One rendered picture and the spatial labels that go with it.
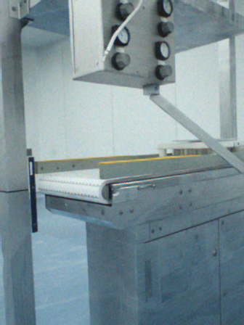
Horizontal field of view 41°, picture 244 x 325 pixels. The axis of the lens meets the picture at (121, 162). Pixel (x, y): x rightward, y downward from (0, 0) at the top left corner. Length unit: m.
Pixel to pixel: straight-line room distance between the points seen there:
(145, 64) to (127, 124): 4.40
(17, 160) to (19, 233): 0.19
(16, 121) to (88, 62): 0.29
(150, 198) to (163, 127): 3.97
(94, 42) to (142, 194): 0.33
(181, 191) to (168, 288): 0.27
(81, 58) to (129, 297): 0.57
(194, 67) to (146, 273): 3.87
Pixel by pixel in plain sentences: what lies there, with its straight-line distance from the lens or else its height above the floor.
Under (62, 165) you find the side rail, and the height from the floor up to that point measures 0.91.
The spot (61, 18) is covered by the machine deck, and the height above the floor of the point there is 1.30.
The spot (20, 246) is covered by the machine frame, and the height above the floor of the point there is 0.71.
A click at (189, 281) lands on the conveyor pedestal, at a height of 0.56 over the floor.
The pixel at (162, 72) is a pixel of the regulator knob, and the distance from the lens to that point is 0.73.
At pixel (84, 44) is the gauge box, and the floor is 1.16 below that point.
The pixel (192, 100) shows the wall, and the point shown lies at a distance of 4.49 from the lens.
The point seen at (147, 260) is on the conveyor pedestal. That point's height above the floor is 0.67.
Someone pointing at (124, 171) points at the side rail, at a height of 0.90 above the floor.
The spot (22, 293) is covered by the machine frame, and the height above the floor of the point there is 0.58.
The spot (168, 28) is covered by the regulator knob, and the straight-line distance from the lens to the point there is 0.76.
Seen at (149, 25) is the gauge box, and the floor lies 1.21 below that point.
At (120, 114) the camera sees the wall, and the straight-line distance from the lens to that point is 5.20.
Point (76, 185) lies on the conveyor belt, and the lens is 0.73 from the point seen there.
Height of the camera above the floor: 0.96
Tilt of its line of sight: 3 degrees down
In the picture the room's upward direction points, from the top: 2 degrees counter-clockwise
